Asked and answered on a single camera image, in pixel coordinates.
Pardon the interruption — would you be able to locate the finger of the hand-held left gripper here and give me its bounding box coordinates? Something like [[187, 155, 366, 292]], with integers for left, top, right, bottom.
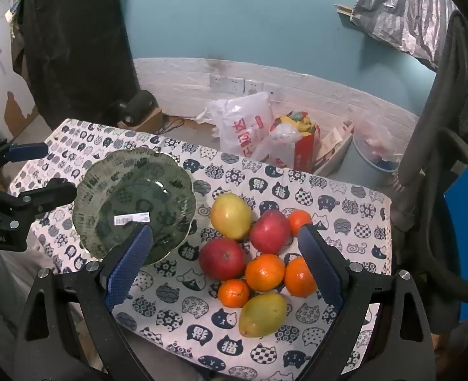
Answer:
[[17, 180, 78, 219], [0, 139, 49, 175]]

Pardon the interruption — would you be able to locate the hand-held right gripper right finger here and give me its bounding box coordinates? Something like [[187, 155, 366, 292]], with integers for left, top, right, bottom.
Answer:
[[297, 224, 435, 381]]

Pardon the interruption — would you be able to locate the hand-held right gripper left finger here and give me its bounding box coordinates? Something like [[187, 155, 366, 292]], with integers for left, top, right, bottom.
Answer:
[[13, 222, 155, 381]]

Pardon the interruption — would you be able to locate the large orange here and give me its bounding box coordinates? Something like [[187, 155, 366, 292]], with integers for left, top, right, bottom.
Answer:
[[284, 257, 318, 298], [245, 254, 286, 291]]

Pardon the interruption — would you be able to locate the green glass bowl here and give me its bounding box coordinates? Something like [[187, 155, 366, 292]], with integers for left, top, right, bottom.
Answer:
[[72, 147, 197, 266]]

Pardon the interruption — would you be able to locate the green yellow mango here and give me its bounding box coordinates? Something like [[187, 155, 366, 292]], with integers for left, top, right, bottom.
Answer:
[[239, 293, 288, 338]]

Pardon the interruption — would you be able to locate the small orange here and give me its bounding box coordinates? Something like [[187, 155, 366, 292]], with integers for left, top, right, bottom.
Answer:
[[218, 279, 250, 308], [287, 210, 312, 237]]

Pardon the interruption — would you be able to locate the red apple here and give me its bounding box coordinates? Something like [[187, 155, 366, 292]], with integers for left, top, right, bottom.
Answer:
[[199, 237, 246, 282], [250, 210, 292, 255]]

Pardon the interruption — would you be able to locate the cat print tablecloth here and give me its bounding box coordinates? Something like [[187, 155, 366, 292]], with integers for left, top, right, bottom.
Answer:
[[9, 118, 393, 381]]

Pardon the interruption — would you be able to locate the grey blue bucket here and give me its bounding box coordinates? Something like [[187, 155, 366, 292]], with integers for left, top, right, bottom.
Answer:
[[335, 127, 401, 186]]

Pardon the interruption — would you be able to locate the black hanging cloth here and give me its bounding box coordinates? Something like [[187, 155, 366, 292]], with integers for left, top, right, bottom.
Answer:
[[13, 0, 141, 130]]

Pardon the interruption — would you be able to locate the red paper bag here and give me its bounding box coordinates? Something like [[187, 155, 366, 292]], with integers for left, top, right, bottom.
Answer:
[[269, 112, 321, 173]]

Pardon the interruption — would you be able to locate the black speaker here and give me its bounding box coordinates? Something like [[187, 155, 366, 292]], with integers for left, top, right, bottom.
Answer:
[[119, 90, 158, 124]]

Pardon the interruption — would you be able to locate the brown paper bag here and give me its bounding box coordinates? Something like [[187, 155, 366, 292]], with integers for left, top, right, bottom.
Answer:
[[313, 121, 354, 175]]

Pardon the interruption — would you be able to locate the small cardboard box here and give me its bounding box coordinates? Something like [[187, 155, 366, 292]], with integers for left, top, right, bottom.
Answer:
[[128, 107, 164, 131]]

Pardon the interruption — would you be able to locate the blue panel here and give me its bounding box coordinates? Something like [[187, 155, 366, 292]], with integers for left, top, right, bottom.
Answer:
[[442, 167, 468, 322]]

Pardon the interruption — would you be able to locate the white plastic bag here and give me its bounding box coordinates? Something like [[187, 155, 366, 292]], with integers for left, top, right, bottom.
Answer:
[[196, 92, 274, 163]]

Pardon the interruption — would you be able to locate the grey striped cloth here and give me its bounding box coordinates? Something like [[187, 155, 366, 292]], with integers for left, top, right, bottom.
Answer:
[[351, 0, 457, 70]]

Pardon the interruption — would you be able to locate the black cable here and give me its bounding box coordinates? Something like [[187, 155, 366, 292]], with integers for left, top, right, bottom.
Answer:
[[156, 117, 185, 136]]

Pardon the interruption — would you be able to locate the wooden rail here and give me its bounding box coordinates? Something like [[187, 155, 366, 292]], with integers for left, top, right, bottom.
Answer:
[[337, 5, 381, 42]]

